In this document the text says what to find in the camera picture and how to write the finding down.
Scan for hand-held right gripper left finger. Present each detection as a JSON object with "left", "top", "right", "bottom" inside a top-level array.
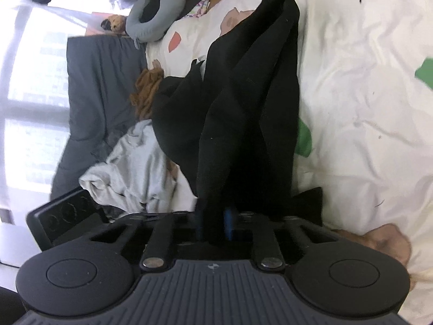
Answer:
[{"left": 90, "top": 206, "right": 207, "bottom": 271}]

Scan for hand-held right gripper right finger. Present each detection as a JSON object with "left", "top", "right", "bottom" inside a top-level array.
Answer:
[{"left": 223, "top": 206, "right": 339, "bottom": 271}]

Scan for light grey hoodie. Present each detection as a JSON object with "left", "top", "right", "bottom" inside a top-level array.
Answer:
[{"left": 79, "top": 118, "right": 198, "bottom": 214}]

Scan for black pants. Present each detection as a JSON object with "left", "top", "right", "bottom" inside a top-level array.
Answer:
[{"left": 194, "top": 0, "right": 323, "bottom": 244}]

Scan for brown garment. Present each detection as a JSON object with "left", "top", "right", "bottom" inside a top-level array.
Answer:
[{"left": 130, "top": 68, "right": 166, "bottom": 121}]

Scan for cream bear-print blanket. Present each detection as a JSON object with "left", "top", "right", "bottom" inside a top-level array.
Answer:
[{"left": 145, "top": 0, "right": 433, "bottom": 322}]

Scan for brown teddy bear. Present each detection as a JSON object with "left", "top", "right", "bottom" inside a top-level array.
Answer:
[{"left": 100, "top": 14, "right": 131, "bottom": 36}]

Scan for grey neck pillow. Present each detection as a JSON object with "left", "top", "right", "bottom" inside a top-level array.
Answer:
[{"left": 125, "top": 0, "right": 186, "bottom": 50}]

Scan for floral cloth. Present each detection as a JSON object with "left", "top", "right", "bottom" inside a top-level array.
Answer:
[{"left": 188, "top": 0, "right": 211, "bottom": 17}]

